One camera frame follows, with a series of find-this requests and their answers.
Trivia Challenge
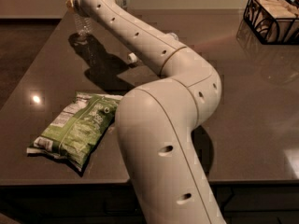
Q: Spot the clear water bottle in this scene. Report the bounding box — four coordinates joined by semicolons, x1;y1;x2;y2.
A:
68;9;93;41

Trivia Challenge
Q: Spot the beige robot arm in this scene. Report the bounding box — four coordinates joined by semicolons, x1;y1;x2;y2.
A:
67;0;226;224

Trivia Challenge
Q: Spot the lying white-label plastic bottle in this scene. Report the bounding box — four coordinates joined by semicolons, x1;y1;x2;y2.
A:
127;33;178;63

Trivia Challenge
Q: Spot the green chip bag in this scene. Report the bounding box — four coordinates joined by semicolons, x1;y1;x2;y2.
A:
26;92;122;172

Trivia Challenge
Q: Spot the dark right cabinet drawer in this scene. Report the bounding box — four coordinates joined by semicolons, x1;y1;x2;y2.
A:
213;184;299;214

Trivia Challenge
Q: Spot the dark cabinet drawer with handle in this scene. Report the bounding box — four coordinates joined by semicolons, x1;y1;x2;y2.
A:
0;184;143;224

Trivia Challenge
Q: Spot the black wire napkin basket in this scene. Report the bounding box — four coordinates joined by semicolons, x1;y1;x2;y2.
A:
243;0;299;45

